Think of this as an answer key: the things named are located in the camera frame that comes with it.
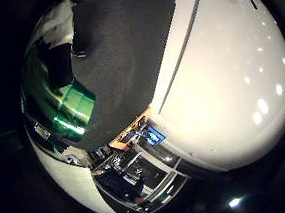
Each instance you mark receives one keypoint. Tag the green metallic cup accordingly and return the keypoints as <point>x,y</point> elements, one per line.
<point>64,106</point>

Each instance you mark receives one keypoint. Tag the wooden desk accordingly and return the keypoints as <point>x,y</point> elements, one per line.
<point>128,136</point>

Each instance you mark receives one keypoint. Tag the open laptop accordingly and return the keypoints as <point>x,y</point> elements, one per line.
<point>139,133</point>

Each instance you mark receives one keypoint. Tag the monitor with blue screen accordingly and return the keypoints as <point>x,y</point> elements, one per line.
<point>154,137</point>

